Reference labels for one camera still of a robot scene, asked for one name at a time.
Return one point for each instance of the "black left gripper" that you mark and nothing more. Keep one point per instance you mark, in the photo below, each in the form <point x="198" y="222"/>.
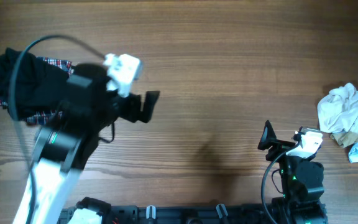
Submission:
<point x="135" y="111"/>

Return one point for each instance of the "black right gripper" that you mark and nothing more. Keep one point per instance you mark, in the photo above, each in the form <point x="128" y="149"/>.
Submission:
<point x="269" y="140"/>

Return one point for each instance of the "black t-shirt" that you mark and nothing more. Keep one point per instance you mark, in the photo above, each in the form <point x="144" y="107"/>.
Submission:
<point x="39" y="86"/>

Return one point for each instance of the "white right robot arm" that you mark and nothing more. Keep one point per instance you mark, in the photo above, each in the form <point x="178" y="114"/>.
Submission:
<point x="301" y="177"/>

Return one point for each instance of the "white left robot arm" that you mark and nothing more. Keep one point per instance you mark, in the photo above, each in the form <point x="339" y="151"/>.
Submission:
<point x="64" y="144"/>

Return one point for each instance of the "tan crumpled cloth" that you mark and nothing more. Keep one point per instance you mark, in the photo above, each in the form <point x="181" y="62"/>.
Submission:
<point x="345" y="139"/>

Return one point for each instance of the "white crumpled cloth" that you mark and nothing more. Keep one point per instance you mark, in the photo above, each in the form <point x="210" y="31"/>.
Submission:
<point x="338" y="111"/>

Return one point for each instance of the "plaid folded shirt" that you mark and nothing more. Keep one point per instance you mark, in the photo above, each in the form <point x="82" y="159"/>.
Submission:
<point x="42" y="117"/>

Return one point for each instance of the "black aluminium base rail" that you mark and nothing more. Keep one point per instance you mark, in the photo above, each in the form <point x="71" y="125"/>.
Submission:
<point x="248" y="213"/>

